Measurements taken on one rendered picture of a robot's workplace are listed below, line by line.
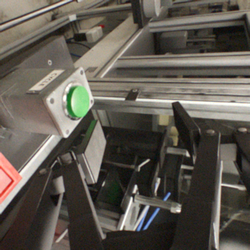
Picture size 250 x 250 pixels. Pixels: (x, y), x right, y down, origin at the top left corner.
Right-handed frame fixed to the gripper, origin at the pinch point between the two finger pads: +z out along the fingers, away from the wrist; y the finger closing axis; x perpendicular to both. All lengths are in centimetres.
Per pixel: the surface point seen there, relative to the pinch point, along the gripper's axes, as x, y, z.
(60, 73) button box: 6.7, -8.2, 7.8
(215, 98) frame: -5.8, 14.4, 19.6
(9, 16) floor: 39, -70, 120
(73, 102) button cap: 3.4, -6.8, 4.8
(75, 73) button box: 6.3, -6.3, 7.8
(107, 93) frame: -1.7, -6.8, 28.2
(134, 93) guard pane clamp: -2.6, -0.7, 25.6
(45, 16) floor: 39, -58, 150
